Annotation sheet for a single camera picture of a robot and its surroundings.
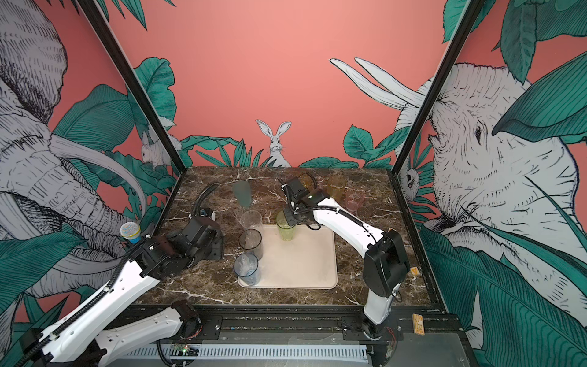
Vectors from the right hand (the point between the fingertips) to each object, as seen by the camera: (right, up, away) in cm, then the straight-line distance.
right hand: (290, 211), depth 85 cm
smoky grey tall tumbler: (-14, -10, -3) cm, 18 cm away
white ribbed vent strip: (+11, -43, -15) cm, 47 cm away
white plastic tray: (+7, -20, +4) cm, 22 cm away
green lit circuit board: (-33, -41, -16) cm, 55 cm away
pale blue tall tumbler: (-16, -21, -3) cm, 26 cm away
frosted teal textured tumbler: (-24, +7, +21) cm, 33 cm away
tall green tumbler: (-2, -9, +8) cm, 12 cm away
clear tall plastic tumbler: (-15, -3, +1) cm, 15 cm away
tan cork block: (+43, -37, -11) cm, 58 cm away
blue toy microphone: (-50, -5, -14) cm, 52 cm away
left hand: (-23, -8, -13) cm, 27 cm away
